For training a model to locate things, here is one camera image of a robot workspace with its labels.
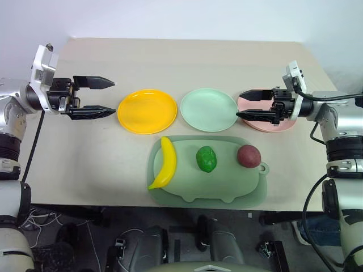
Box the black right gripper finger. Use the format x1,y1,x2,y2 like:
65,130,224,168
235,109,277,123
239,88,275,102

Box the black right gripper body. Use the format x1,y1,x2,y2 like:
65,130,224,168
269,88,296,126

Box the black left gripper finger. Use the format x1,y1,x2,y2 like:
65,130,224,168
67,105,117,122
73,75,116,91

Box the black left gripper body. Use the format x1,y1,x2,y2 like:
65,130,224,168
46,78,81,114

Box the pink plate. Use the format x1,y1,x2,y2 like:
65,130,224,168
237,95,298,134

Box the dark red fruit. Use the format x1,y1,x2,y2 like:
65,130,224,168
237,144,262,169

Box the mint green plate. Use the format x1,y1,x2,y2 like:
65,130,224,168
180,87,239,133

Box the yellow plate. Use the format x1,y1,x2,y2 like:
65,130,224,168
117,89,178,135

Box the green avocado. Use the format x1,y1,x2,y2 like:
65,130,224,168
196,146,218,173

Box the green pig-shaped cutting board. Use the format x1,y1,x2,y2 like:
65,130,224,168
146,135,270,206

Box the yellow banana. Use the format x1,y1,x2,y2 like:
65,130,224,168
147,136,178,190

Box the grey robot legs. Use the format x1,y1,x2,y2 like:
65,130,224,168
105,214,290,272

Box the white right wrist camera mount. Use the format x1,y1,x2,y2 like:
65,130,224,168
281,59,306,121

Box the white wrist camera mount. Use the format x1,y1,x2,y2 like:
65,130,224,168
281,59,306,121
27,42,60,114

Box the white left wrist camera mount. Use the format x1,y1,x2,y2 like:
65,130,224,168
27,42,60,114

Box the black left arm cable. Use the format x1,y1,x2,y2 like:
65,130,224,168
16,110,46,227

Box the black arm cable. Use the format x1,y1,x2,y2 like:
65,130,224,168
293,84,363,272
16,110,46,227

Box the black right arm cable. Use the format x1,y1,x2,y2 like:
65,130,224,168
293,84,363,272

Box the white floor cables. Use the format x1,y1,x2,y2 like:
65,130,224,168
22,208,103,272

